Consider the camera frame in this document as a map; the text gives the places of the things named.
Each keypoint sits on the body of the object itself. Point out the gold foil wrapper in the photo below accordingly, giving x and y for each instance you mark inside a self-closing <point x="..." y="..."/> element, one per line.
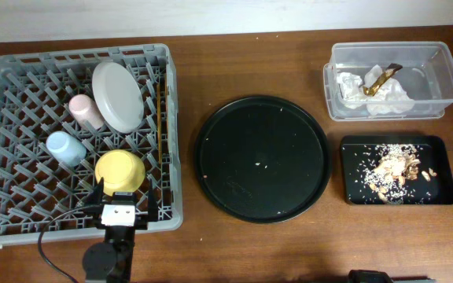
<point x="388" y="73"/>

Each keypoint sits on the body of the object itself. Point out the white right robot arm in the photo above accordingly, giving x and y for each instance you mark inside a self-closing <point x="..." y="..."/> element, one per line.
<point x="371" y="276"/>

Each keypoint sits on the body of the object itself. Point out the yellow bowl with food scraps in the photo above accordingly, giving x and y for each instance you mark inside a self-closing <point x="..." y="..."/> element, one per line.
<point x="121" y="171"/>

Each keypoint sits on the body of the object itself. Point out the white paper napkin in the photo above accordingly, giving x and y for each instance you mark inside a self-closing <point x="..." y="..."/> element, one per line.
<point x="390" y="98"/>

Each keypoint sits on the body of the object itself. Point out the light blue plastic cup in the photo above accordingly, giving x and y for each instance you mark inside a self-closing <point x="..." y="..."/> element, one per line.
<point x="65" y="148"/>

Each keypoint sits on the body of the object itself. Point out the round black tray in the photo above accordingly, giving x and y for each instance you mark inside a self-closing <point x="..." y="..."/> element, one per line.
<point x="262" y="159"/>

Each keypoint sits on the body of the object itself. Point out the food scraps and rice pile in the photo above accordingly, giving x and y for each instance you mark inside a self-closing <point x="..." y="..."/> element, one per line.
<point x="395" y="174"/>

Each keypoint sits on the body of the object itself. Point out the grey plastic dishwasher rack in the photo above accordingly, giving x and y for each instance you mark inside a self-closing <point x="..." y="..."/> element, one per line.
<point x="40" y="197"/>

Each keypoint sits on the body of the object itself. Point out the black rectangular tray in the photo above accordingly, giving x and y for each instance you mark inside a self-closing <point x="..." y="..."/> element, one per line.
<point x="361" y="154"/>

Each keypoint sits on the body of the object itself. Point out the wooden chopstick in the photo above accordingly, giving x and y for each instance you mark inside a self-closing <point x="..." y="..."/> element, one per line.
<point x="159" y="131"/>
<point x="166" y="112"/>

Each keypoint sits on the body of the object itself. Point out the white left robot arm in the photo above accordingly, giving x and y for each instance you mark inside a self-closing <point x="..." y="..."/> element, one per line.
<point x="111" y="259"/>

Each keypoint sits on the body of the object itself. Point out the clear plastic bin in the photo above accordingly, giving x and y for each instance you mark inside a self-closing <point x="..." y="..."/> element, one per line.
<point x="426" y="76"/>

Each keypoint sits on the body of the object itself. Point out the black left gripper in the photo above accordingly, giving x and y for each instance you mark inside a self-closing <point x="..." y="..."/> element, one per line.
<point x="142" y="224"/>

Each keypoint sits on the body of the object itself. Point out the pink plastic cup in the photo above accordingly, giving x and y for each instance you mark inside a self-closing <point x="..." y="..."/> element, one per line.
<point x="85" y="111"/>

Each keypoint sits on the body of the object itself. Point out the grey round plate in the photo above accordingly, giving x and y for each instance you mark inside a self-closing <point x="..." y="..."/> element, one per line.
<point x="118" y="97"/>

